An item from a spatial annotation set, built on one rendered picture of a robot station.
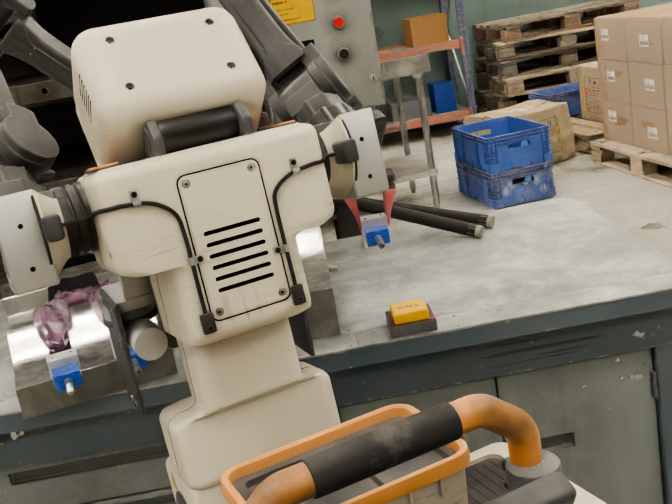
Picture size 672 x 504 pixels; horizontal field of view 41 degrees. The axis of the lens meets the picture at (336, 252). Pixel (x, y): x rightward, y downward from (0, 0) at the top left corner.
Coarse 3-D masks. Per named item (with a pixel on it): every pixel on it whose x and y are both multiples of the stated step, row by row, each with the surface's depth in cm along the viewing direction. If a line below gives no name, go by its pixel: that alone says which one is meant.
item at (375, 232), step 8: (368, 216) 169; (376, 216) 168; (384, 216) 167; (368, 224) 167; (376, 224) 167; (384, 224) 167; (368, 232) 164; (376, 232) 164; (384, 232) 164; (368, 240) 164; (376, 240) 162; (384, 240) 164
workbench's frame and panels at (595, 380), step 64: (512, 320) 153; (576, 320) 153; (640, 320) 159; (384, 384) 159; (448, 384) 160; (512, 384) 162; (576, 384) 163; (640, 384) 164; (0, 448) 158; (64, 448) 158; (128, 448) 161; (576, 448) 167; (640, 448) 168
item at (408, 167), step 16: (384, 64) 508; (400, 64) 510; (416, 64) 511; (416, 80) 520; (400, 96) 578; (400, 112) 580; (384, 160) 589; (400, 160) 579; (416, 160) 569; (432, 160) 533; (400, 176) 533; (416, 176) 532; (432, 176) 535; (432, 192) 539
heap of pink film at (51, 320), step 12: (84, 288) 180; (96, 288) 179; (60, 300) 167; (72, 300) 175; (84, 300) 176; (96, 300) 167; (36, 312) 165; (48, 312) 164; (60, 312) 164; (96, 312) 165; (36, 324) 163; (48, 324) 162; (60, 324) 162; (48, 336) 160; (60, 336) 160; (48, 348) 159; (60, 348) 159
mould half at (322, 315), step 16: (304, 240) 181; (320, 240) 180; (304, 256) 177; (320, 256) 176; (304, 272) 169; (320, 272) 166; (320, 288) 156; (320, 304) 156; (320, 320) 157; (336, 320) 158; (320, 336) 158
